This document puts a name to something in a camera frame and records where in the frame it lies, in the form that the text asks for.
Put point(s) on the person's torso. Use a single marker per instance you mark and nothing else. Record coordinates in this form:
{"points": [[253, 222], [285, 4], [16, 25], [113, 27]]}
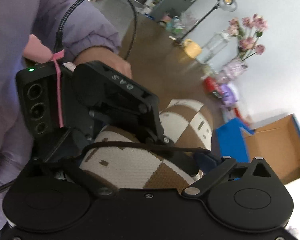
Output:
{"points": [[5, 130]]}

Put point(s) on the red and white box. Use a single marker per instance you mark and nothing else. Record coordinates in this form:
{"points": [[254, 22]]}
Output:
{"points": [[236, 112]]}

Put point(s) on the person's left hand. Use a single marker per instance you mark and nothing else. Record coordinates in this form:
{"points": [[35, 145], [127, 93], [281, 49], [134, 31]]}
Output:
{"points": [[102, 55]]}

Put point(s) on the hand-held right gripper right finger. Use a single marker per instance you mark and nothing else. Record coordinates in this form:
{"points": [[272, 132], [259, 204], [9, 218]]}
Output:
{"points": [[206, 161]]}

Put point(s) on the blue cardboard box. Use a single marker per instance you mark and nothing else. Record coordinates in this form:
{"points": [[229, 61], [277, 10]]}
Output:
{"points": [[272, 145]]}

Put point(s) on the person's left forearm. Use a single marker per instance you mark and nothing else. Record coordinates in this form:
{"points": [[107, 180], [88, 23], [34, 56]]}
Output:
{"points": [[52, 12]]}

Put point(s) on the clear glass bottle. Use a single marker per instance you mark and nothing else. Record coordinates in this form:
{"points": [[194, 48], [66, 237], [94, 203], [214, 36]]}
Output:
{"points": [[215, 45]]}

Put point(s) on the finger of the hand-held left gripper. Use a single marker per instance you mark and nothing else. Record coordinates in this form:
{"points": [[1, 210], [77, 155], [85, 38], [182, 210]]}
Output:
{"points": [[62, 142], [185, 163]]}

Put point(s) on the pink flowers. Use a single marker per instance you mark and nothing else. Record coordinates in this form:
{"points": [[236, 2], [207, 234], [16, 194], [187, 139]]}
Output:
{"points": [[247, 42]]}

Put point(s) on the purple tissue packet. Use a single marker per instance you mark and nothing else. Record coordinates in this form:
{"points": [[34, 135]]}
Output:
{"points": [[228, 93]]}

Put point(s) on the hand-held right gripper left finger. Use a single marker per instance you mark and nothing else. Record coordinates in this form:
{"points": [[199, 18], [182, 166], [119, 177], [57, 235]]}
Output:
{"points": [[85, 178]]}

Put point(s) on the cut glass vase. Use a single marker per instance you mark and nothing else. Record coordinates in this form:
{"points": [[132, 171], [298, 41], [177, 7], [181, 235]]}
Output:
{"points": [[233, 68]]}

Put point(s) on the yellow cup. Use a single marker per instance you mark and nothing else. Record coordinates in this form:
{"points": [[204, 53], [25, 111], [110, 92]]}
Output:
{"points": [[192, 48]]}

